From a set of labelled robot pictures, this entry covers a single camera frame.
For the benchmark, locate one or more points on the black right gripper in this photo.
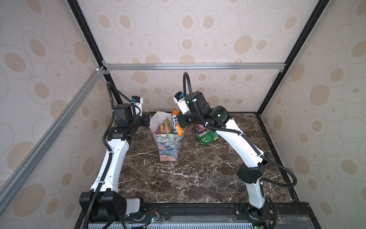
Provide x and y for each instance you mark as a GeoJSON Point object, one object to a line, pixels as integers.
{"type": "Point", "coordinates": [181, 122]}

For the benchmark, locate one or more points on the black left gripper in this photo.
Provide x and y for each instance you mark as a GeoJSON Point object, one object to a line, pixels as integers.
{"type": "Point", "coordinates": [146, 116]}

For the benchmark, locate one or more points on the purple pink snack bag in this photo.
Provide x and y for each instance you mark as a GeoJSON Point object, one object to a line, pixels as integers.
{"type": "Point", "coordinates": [199, 129]}

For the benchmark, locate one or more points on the orange snack bag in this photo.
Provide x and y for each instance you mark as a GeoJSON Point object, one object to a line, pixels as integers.
{"type": "Point", "coordinates": [177, 128]}

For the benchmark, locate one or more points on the green spring tea snack bag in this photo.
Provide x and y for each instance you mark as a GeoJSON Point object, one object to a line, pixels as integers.
{"type": "Point", "coordinates": [207, 137]}

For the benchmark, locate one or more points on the floral paper bag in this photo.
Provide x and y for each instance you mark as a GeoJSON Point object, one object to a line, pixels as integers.
{"type": "Point", "coordinates": [168, 144]}

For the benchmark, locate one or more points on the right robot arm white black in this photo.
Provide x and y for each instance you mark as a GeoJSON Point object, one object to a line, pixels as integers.
{"type": "Point", "coordinates": [253, 166]}

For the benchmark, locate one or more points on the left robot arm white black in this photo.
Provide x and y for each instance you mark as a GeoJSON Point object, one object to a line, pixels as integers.
{"type": "Point", "coordinates": [103, 203]}

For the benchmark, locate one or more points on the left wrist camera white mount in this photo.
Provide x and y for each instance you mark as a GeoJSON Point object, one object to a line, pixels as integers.
{"type": "Point", "coordinates": [136, 104]}

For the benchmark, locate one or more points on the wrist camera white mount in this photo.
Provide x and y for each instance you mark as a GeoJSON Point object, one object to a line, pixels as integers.
{"type": "Point", "coordinates": [136, 104]}
{"type": "Point", "coordinates": [179, 99]}

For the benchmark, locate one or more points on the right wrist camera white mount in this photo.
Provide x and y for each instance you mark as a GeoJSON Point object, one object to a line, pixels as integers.
{"type": "Point", "coordinates": [179, 99]}

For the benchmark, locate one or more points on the silver aluminium rail back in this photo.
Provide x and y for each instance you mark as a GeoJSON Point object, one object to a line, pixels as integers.
{"type": "Point", "coordinates": [195, 66]}

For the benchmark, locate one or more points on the silver aluminium rail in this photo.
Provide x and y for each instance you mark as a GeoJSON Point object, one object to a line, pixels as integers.
{"type": "Point", "coordinates": [195, 66]}
{"type": "Point", "coordinates": [28, 165]}

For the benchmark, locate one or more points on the black corner frame post left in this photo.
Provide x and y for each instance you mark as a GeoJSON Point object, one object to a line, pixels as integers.
{"type": "Point", "coordinates": [92, 44]}

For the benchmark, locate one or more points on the black corner frame post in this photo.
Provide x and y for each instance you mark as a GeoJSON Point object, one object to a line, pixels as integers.
{"type": "Point", "coordinates": [92, 44]}
{"type": "Point", "coordinates": [305, 33]}

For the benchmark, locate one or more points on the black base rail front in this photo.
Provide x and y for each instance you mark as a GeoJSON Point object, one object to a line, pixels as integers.
{"type": "Point", "coordinates": [215, 216]}

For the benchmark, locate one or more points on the silver aluminium rail left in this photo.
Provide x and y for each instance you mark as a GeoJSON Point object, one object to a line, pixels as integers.
{"type": "Point", "coordinates": [28, 165]}

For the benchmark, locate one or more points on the black corner frame post right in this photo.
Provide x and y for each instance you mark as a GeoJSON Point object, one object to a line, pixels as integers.
{"type": "Point", "coordinates": [305, 33]}

